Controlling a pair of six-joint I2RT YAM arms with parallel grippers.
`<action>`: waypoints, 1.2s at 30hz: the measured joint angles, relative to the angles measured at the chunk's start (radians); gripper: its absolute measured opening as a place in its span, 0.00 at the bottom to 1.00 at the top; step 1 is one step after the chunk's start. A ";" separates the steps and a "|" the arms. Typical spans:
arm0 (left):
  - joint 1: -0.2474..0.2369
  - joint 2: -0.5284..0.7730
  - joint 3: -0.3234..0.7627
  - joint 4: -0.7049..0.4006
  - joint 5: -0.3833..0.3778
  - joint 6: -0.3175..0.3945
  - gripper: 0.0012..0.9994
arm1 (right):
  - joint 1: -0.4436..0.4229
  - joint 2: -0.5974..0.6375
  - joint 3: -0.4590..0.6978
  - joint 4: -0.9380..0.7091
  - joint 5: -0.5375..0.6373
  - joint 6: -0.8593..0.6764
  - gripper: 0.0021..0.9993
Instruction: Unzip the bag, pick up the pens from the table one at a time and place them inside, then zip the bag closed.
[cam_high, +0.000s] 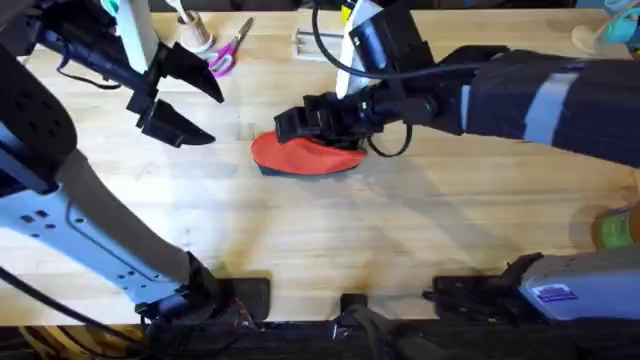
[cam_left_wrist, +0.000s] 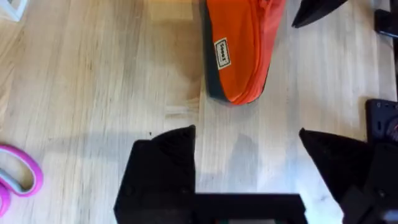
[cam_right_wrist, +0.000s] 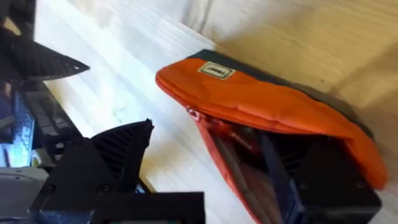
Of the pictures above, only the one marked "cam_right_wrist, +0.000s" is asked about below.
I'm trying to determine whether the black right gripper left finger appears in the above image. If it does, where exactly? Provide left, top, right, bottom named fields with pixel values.
left=30, top=118, right=155, bottom=212

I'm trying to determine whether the black rail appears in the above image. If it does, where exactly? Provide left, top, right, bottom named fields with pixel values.
left=19, top=83, right=85, bottom=156

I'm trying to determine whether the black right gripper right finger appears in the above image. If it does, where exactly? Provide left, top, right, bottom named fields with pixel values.
left=270, top=133, right=383, bottom=224

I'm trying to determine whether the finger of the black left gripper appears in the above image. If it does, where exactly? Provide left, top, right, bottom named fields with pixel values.
left=0, top=27, right=91, bottom=82

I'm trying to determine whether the orange soft zip bag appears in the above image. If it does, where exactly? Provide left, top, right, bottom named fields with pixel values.
left=155, top=49, right=389, bottom=224

